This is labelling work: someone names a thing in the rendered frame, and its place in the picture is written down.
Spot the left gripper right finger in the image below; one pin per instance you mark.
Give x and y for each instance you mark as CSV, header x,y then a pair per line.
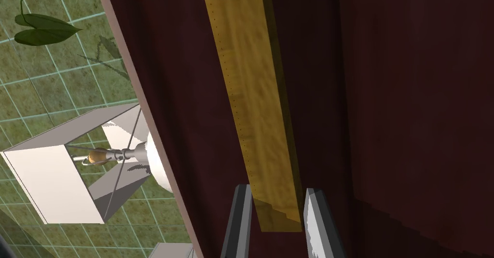
x,y
318,231

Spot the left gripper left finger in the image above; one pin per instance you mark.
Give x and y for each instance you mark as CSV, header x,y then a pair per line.
x,y
237,227

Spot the dark red cupboard door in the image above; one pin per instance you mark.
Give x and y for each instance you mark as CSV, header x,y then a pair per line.
x,y
181,76

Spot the dark red cupboard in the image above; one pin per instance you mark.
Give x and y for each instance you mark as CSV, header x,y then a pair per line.
x,y
417,96

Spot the white shade table lamp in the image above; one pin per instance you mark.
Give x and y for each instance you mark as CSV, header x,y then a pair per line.
x,y
50,184

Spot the green leafy plant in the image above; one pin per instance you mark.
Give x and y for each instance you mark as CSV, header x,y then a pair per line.
x,y
46,28

